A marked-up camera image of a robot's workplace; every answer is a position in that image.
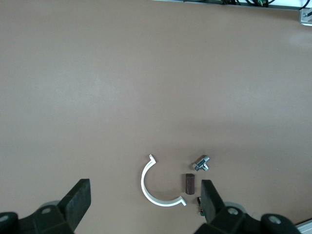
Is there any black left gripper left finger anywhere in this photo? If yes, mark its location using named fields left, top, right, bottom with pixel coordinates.
left=0, top=178, right=91, bottom=234

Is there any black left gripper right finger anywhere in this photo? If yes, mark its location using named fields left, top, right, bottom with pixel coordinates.
left=196, top=179, right=300, bottom=234

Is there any black square push button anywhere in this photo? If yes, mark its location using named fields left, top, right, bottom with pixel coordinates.
left=195, top=196, right=205, bottom=216

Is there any white drawer cabinet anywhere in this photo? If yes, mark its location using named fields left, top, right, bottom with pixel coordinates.
left=295, top=220, right=312, bottom=234

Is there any brown ridged block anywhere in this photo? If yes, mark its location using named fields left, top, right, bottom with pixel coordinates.
left=182, top=173, right=196, bottom=195

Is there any chrome tee fitting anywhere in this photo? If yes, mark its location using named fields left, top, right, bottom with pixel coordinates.
left=190, top=154, right=211, bottom=172

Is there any white semicircular clamp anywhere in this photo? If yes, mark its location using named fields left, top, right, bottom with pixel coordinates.
left=140, top=154, right=187, bottom=207

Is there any black cable bundle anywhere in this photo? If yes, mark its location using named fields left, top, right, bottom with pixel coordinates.
left=220, top=0, right=277, bottom=7

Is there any grey metal bracket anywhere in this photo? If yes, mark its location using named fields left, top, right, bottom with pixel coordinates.
left=299, top=8, right=312, bottom=25

